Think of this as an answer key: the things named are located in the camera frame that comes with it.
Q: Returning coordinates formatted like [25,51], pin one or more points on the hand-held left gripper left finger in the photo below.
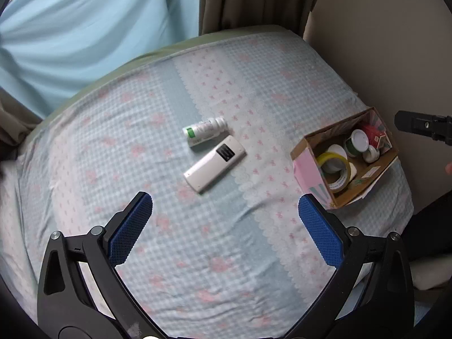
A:
[129,233]

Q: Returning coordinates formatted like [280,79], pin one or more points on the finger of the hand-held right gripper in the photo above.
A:
[420,125]

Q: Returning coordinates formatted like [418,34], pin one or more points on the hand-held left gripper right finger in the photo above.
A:
[321,233]

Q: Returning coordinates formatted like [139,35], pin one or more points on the pink carton box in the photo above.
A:
[375,135]

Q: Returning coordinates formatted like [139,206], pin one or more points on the yellow tape roll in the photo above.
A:
[344,178]

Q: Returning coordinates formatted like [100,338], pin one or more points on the round jar with white lid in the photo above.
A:
[358,139]

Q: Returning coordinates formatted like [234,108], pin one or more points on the cardboard box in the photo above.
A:
[310,169]

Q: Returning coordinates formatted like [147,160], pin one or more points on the white earbuds case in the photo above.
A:
[336,150]

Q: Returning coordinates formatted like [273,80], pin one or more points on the white remote control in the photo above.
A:
[212,166]

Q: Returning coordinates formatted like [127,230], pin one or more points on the white bottle with green label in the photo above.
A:
[204,129]

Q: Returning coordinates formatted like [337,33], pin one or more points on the person's right hand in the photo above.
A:
[449,168]

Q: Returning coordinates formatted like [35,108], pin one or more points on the checkered pink-patterned bed sheet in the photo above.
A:
[212,254]

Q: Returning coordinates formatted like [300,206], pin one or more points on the dark clothing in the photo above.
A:
[430,222]

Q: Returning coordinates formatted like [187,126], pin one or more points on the white cloth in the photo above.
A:
[434,272]

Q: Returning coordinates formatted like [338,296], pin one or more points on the white crumpled bedding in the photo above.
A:
[9,219]

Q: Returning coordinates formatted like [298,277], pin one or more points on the grey-brown curtain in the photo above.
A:
[254,0]
[14,120]

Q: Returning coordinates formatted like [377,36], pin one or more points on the green mattress cover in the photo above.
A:
[240,31]

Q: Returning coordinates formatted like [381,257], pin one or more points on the light blue hanging cloth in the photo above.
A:
[88,24]

